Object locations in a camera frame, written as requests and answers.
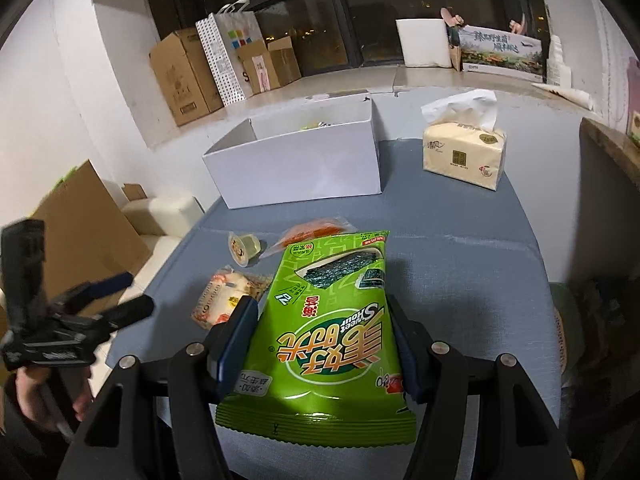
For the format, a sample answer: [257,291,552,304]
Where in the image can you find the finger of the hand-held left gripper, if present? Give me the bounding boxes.
[92,294,155,333]
[70,272,133,311]

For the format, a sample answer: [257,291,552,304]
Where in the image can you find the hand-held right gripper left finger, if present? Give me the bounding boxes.
[75,296,261,480]

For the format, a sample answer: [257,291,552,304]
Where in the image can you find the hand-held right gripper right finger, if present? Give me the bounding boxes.
[387,294,573,480]

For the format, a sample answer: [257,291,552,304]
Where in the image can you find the green seaweed snack packet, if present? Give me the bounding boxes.
[215,230,418,446]

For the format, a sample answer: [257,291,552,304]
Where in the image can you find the white storage box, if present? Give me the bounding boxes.
[201,97,385,209]

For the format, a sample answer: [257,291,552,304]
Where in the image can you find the person's left hand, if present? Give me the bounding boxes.
[15,365,93,433]

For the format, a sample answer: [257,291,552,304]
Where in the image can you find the pale rice cracker packet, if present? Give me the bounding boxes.
[191,269,273,331]

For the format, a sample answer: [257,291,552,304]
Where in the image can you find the large open cardboard box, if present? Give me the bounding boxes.
[30,160,151,306]

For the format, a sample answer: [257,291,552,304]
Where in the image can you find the cream stool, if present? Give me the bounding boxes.
[122,194,206,241]

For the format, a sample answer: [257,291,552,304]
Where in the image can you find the clear jelly cup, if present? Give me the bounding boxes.
[228,232,263,267]

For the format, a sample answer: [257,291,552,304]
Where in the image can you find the blue-grey table cover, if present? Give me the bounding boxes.
[105,137,563,441]

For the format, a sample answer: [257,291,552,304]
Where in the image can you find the orange snack packet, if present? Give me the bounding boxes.
[260,216,353,261]

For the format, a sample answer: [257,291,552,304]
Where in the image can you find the green stool perforated cushion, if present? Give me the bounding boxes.
[550,282,586,376]

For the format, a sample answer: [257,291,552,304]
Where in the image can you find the tall brown cardboard box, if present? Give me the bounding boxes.
[149,28,224,127]

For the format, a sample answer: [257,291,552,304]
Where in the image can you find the white dotted paper bag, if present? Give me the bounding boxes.
[195,2,266,107]

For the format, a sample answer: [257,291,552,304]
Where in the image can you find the small cardboard box white label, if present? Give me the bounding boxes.
[236,42,281,95]

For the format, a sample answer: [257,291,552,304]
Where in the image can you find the brown stone counter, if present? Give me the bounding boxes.
[580,117,640,186]

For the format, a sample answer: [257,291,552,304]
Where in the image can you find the white tube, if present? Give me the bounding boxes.
[531,82,596,111]

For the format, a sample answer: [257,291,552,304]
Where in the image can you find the white foam box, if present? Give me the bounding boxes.
[396,18,453,68]

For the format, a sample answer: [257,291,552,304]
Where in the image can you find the landscape printed carton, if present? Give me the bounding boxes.
[450,24,546,81]

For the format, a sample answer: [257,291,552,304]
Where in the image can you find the white spray bottle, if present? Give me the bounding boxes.
[546,35,572,87]

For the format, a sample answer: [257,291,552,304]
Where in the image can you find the dark glass window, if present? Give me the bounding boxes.
[137,0,551,73]

